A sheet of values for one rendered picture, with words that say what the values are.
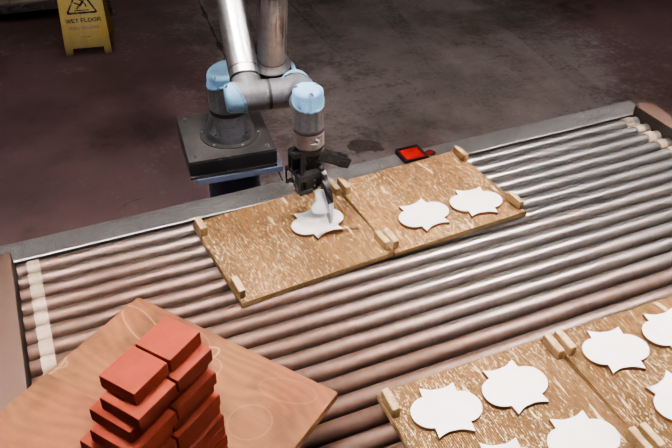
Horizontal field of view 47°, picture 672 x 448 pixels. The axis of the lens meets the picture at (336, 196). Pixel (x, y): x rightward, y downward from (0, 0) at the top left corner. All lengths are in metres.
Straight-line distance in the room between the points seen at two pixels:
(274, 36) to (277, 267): 0.69
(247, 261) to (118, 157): 2.38
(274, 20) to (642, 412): 1.34
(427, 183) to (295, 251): 0.47
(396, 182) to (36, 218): 2.14
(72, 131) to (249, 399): 3.25
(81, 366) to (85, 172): 2.63
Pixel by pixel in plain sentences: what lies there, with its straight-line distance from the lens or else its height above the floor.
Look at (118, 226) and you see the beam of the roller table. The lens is 2.13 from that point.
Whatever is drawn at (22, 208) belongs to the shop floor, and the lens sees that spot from 3.98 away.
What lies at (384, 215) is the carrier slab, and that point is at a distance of 2.06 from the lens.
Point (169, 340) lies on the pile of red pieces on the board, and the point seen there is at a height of 1.33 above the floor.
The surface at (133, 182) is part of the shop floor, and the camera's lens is 4.00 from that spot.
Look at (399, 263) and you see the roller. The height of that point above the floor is 0.92.
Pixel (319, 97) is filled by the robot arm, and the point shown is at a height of 1.33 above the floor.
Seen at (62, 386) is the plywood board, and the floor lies 1.04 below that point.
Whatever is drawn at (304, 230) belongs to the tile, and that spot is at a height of 0.95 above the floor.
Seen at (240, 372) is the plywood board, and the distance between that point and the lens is 1.51.
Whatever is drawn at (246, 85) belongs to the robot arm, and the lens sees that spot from 1.86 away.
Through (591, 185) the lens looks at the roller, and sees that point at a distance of 2.33.
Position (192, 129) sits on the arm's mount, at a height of 0.94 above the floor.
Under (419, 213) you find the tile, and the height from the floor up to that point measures 0.95.
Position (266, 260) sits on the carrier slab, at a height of 0.94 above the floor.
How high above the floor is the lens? 2.15
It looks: 35 degrees down
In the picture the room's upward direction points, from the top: straight up
